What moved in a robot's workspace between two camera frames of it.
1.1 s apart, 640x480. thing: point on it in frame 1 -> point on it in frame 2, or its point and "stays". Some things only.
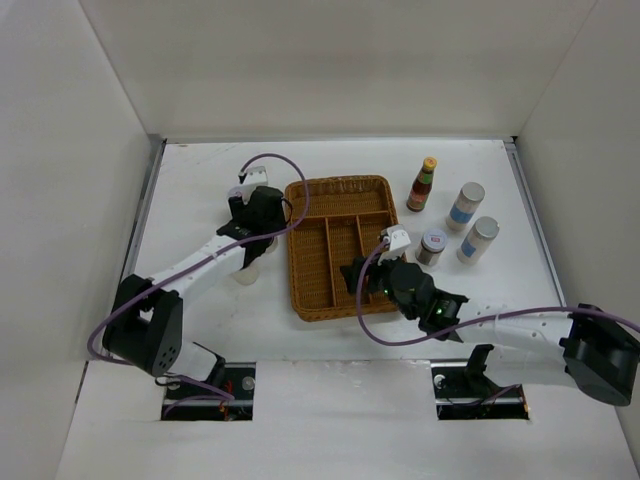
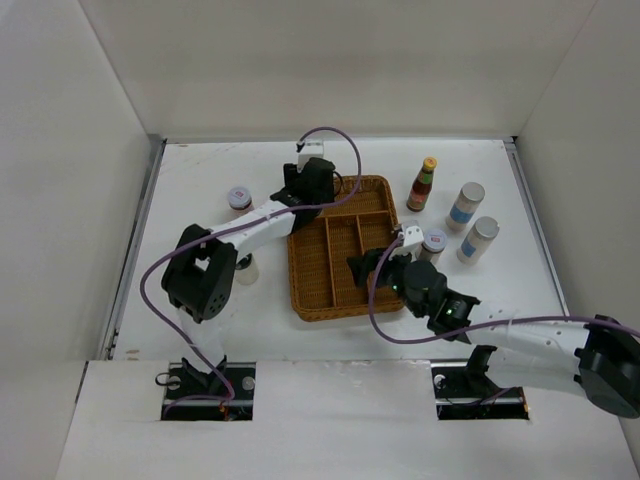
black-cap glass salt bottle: (246, 276) stays
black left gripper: (240, 206) -> (292, 176)
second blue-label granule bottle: (477, 240) stays
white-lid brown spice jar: (431, 246) stays
